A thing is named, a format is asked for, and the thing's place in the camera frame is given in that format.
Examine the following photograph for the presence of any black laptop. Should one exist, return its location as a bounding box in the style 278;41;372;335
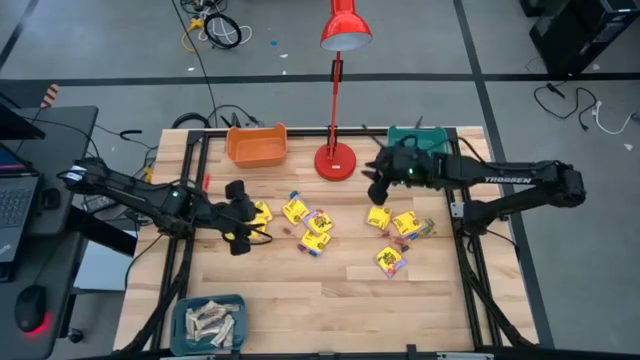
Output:
0;142;41;264

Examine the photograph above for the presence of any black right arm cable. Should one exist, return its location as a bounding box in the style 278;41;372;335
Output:
392;132;424;151

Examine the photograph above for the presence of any black hose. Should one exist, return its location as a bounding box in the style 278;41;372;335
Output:
171;111;212;130

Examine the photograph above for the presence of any grey power adapter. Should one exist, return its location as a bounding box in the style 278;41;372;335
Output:
82;194;119;214

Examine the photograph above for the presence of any red desk lamp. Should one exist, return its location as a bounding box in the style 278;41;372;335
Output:
313;0;374;182

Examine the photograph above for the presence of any light teal plastic bin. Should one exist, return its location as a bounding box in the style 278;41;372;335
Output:
387;124;451;157

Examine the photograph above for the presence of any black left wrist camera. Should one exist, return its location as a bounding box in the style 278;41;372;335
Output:
224;179;247;202

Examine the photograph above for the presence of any black desk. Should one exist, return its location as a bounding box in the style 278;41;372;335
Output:
0;104;100;360

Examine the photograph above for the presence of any orange plastic bin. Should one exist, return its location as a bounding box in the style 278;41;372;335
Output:
225;122;290;170

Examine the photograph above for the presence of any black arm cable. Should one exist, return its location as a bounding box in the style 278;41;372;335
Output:
392;132;424;151
222;227;275;247

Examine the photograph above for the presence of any small black desk gadget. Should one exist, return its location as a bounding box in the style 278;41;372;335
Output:
38;186;62;211

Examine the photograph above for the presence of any black coiled cable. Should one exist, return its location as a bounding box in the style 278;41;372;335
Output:
203;12;244;50

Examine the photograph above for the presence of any dark teal plastic bin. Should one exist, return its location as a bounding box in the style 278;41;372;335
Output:
169;293;250;357

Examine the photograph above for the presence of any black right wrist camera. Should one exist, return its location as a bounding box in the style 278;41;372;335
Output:
367;180;390;206

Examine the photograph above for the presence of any black computer case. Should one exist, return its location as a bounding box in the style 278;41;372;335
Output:
519;0;640;76

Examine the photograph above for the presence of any yellow floor cable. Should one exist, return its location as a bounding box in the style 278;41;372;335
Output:
180;17;206;54

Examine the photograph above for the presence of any black floor cable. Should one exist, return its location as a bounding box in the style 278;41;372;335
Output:
532;81;600;132

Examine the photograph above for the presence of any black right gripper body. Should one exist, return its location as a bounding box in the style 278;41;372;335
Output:
372;144;407;189

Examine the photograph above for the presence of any orange black striped tape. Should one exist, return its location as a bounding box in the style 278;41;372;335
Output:
39;82;62;109

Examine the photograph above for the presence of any black flat screen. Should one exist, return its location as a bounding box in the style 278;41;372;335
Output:
0;102;47;141

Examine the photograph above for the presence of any white floor cable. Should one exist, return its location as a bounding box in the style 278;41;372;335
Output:
591;99;640;136

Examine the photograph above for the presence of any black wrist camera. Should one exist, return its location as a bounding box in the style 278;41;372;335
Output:
367;180;390;206
224;179;247;202

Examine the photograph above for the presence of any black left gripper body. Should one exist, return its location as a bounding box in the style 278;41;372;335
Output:
214;199;259;257

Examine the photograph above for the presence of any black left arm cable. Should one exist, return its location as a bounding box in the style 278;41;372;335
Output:
222;227;275;247

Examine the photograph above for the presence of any black computer mouse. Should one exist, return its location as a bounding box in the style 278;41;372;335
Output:
13;284;49;334

